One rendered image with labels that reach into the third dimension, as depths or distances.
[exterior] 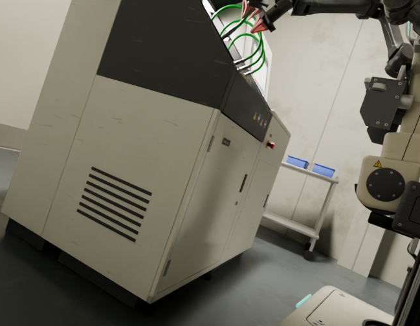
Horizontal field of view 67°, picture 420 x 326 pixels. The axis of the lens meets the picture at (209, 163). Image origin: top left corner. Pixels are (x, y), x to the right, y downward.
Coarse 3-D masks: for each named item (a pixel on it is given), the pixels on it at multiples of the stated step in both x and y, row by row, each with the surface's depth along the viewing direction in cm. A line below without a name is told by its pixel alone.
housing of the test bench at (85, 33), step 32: (96, 0) 135; (64, 32) 140; (96, 32) 133; (64, 64) 138; (96, 64) 131; (64, 96) 136; (32, 128) 141; (64, 128) 134; (32, 160) 139; (64, 160) 132; (32, 192) 137; (32, 224) 135
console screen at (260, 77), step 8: (256, 48) 205; (256, 56) 207; (256, 64) 208; (264, 64) 227; (256, 72) 210; (264, 72) 229; (256, 80) 212; (264, 80) 231; (264, 88) 233; (264, 96) 236
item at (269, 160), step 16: (224, 16) 190; (240, 16) 186; (240, 32) 185; (240, 48) 184; (272, 128) 181; (256, 160) 173; (272, 160) 208; (256, 176) 183; (272, 176) 224; (256, 192) 196; (240, 208) 175; (256, 208) 211; (240, 224) 186; (256, 224) 228; (240, 240) 199; (224, 256) 178
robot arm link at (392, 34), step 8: (376, 8) 146; (368, 16) 149; (376, 16) 150; (384, 16) 143; (384, 24) 141; (384, 32) 139; (392, 32) 135; (400, 32) 136; (392, 40) 133; (400, 40) 132; (392, 48) 131; (400, 48) 127; (408, 48) 125; (392, 56) 131; (400, 56) 124; (408, 56) 122; (392, 72) 128
